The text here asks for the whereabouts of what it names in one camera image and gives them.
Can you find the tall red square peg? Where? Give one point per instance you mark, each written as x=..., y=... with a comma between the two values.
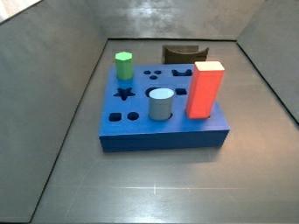
x=204, y=90

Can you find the black curved fixture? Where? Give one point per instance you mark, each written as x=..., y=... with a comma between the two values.
x=184, y=54

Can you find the light blue cylinder peg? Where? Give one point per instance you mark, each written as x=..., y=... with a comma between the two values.
x=161, y=104

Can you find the blue foam shape-sorter block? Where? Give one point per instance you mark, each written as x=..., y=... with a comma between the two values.
x=144, y=116

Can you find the green hexagonal peg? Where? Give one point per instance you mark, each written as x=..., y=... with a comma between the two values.
x=125, y=65

